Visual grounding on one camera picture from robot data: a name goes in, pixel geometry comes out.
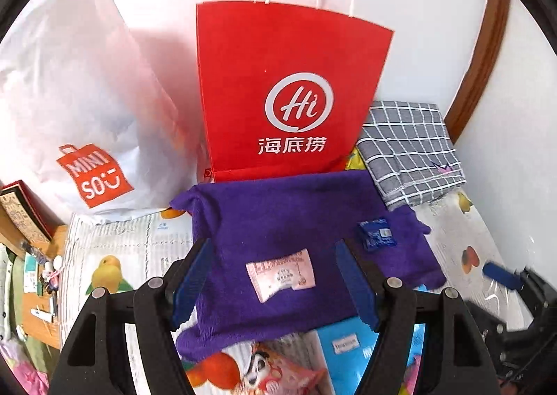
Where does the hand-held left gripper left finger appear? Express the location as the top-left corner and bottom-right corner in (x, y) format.
(50, 237), (215, 395)

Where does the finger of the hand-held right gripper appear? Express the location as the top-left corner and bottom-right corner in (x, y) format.
(483, 261), (540, 295)

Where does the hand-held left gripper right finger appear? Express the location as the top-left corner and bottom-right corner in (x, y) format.
(335, 238), (499, 395)

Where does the pink candy packet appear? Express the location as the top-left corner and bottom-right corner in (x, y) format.
(246, 248), (317, 303)

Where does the pink cartoon snack packet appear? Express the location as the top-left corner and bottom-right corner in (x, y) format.
(235, 343), (336, 395)

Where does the small blue packet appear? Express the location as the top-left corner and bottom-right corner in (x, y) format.
(358, 216), (399, 253)

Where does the fruit print tablecloth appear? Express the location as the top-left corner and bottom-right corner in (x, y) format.
(58, 151), (536, 395)

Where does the blue tissue pack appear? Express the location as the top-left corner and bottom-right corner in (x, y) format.
(315, 317), (427, 395)

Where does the purple cloth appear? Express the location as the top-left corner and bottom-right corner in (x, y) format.
(169, 171), (447, 363)

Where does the grey checked folded cloth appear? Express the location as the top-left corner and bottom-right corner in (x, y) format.
(357, 100), (467, 212)

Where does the green cloth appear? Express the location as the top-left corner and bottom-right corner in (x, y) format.
(9, 256), (55, 378)

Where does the red patterned box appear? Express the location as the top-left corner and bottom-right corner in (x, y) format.
(0, 180), (55, 243)

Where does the pink cloth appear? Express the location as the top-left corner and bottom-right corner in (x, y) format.
(0, 340), (50, 395)

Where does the white plastic bag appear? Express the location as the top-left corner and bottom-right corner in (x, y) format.
(0, 0), (205, 222)

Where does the red paper bag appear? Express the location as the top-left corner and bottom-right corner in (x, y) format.
(196, 0), (395, 183)

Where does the brown wooden door frame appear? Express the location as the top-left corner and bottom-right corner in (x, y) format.
(444, 0), (512, 145)

